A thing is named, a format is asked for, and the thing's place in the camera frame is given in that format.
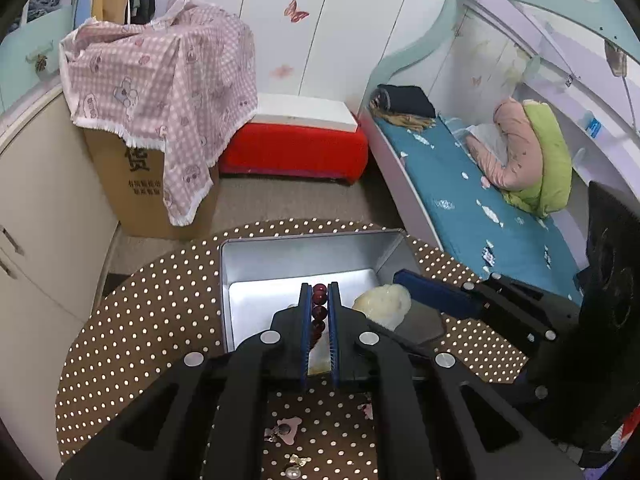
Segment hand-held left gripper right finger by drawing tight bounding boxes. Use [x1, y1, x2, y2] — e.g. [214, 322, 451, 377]
[329, 281, 585, 480]

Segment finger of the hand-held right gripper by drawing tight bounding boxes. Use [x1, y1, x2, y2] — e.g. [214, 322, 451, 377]
[475, 374, 553, 411]
[393, 269, 582, 344]

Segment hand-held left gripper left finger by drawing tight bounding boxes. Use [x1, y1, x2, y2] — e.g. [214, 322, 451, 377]
[55, 282, 313, 480]

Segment dark red bead bracelet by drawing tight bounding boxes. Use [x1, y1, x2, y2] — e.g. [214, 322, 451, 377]
[310, 283, 330, 352]

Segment silver metal tin box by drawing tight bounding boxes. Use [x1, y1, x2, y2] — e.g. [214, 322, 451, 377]
[219, 228, 424, 357]

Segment cream stone carving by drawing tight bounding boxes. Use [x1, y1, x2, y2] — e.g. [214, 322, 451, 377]
[352, 283, 412, 332]

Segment pink flower earring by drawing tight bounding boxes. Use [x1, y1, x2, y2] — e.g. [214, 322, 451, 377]
[264, 416, 303, 445]

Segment blue printed bed sheet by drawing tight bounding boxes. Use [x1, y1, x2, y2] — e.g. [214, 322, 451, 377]
[372, 111, 584, 307]

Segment red patterned cloth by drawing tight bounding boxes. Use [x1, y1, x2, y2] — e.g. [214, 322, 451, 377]
[580, 419, 640, 480]

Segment green quilt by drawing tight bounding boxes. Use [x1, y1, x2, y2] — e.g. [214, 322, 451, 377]
[500, 101, 574, 219]

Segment white crumpled cloth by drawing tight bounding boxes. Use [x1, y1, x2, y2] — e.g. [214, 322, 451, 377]
[451, 121, 502, 157]

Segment pink long pillow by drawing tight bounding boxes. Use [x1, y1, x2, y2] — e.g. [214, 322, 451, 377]
[465, 98, 545, 190]

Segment tan fringed scarf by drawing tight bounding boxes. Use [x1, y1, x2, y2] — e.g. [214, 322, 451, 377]
[374, 108, 442, 134]

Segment red upholstered stool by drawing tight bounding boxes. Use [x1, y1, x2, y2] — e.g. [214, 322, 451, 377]
[218, 121, 370, 185]

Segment dark folded cloth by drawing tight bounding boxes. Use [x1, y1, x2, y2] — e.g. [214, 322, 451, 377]
[370, 83, 437, 120]

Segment brown cardboard box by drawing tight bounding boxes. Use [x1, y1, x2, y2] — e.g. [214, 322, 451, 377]
[82, 124, 221, 241]

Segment flat white box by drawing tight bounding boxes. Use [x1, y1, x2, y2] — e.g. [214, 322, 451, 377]
[249, 92, 360, 136]

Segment white wardrobe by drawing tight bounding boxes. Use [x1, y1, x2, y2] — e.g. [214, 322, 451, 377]
[177, 0, 463, 112]

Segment cream cabinet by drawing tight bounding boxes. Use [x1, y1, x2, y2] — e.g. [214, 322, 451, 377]
[0, 84, 122, 466]

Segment pink checked cloth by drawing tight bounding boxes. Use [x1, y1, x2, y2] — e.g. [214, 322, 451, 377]
[59, 0, 259, 227]

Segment red butterfly sticker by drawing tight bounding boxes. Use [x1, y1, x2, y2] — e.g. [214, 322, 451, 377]
[283, 0, 310, 24]

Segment teal board with bear sticker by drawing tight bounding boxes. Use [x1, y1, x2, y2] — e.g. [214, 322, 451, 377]
[0, 6, 77, 113]

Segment teal bunk bed frame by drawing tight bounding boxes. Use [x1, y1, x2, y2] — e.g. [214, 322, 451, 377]
[358, 0, 640, 306]

